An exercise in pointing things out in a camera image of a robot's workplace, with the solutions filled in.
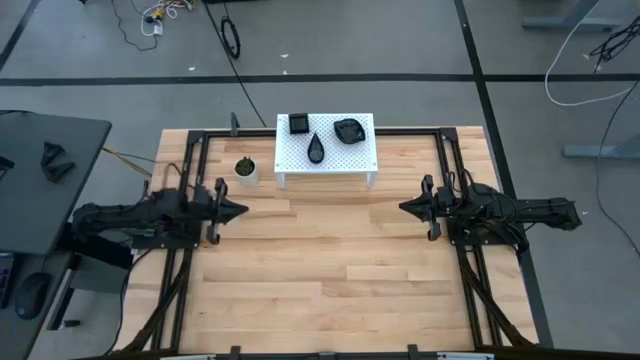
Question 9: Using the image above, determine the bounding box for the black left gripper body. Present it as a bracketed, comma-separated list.
[192, 177, 227, 246]

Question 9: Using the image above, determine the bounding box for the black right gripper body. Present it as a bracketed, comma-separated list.
[421, 173, 459, 242]

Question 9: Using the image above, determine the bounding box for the black leaf-shaped mini plate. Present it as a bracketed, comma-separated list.
[333, 117, 367, 146]

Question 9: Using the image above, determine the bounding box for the black teardrop mini plate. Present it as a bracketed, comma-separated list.
[306, 132, 325, 165]

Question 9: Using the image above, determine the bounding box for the black square mini plate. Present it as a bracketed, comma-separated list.
[288, 113, 311, 136]

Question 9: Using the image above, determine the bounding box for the white plant pot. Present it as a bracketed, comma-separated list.
[233, 155, 260, 187]

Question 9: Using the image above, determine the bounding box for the white perforated riser shelf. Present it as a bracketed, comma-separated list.
[273, 113, 379, 190]

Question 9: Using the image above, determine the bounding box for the black spare gripper finger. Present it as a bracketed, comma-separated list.
[39, 141, 67, 167]
[41, 160, 77, 184]

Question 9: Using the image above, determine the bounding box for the black desk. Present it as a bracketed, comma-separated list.
[0, 109, 113, 255]

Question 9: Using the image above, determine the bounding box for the grey desk foot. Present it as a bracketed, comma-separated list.
[562, 130, 640, 161]
[521, 0, 622, 32]

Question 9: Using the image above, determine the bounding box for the white power adapter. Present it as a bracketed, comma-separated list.
[140, 0, 195, 38]

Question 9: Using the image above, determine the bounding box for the black computer mouse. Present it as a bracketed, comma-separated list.
[13, 271, 52, 321]

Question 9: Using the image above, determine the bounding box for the grey side desk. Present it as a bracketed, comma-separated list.
[0, 249, 76, 360]

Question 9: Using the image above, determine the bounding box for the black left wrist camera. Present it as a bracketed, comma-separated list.
[193, 185, 216, 216]

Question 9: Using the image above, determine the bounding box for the black aluminium table frame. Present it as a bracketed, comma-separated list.
[113, 127, 554, 360]

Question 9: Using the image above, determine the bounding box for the yellow floor cable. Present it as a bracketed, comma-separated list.
[102, 145, 154, 178]

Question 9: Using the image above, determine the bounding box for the black coiled cable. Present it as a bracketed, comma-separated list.
[202, 0, 269, 129]

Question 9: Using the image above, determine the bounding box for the white floor cable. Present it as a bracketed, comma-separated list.
[543, 12, 640, 108]

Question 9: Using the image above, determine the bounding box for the black cable bundle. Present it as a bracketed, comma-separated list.
[588, 13, 640, 62]

